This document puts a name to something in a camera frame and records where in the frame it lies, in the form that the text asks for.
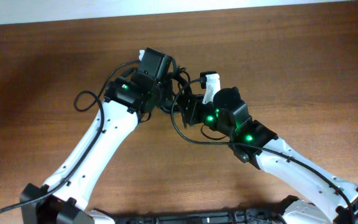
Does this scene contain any black right arm wire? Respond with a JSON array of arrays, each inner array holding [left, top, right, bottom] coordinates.
[[170, 77, 357, 224]]

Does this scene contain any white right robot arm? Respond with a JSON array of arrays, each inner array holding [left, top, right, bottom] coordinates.
[[174, 88, 358, 223]]

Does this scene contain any black arm wire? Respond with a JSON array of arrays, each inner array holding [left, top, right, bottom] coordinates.
[[0, 59, 141, 224], [170, 77, 357, 224]]

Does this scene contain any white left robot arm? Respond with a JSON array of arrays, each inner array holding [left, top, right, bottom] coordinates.
[[20, 48, 177, 223]]

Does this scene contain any black left arm wire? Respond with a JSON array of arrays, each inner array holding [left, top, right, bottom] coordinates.
[[0, 59, 141, 224]]

